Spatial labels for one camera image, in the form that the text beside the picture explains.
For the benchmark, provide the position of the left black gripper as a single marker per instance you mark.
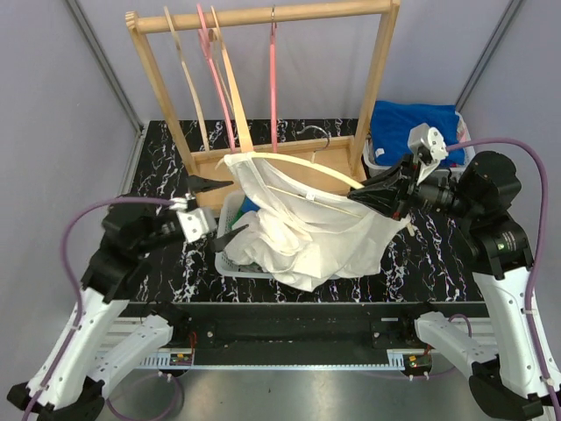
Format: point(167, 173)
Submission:
point(198, 185)

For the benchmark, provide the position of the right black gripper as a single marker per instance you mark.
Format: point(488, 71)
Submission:
point(381, 195)

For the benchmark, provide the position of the blue tank top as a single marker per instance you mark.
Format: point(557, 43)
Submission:
point(248, 205)

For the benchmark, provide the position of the white tank top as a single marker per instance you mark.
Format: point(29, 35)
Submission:
point(303, 236)

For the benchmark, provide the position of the pink plastic hanger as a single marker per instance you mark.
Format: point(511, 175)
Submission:
point(207, 52)

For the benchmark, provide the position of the beige wooden hanger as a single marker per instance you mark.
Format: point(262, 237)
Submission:
point(191, 86)

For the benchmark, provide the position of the green tank top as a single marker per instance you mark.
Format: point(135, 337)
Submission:
point(236, 218)

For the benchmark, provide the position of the cream wooden hanger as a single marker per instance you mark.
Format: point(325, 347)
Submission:
point(244, 137)

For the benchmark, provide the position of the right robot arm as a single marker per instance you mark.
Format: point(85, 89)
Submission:
point(507, 382)

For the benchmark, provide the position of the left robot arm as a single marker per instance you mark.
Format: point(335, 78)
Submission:
point(70, 385)

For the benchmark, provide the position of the white plastic basket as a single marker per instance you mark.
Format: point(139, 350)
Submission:
point(224, 266)

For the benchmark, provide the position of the blue folded cloth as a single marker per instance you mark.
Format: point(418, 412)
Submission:
point(391, 123)

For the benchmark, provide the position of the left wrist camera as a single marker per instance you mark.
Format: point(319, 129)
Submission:
point(196, 223)

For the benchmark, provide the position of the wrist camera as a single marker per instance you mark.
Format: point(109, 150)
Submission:
point(196, 223)
point(428, 148)

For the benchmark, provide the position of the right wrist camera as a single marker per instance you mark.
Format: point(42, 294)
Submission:
point(428, 148)

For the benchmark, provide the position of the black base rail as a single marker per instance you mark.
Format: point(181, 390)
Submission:
point(314, 335)

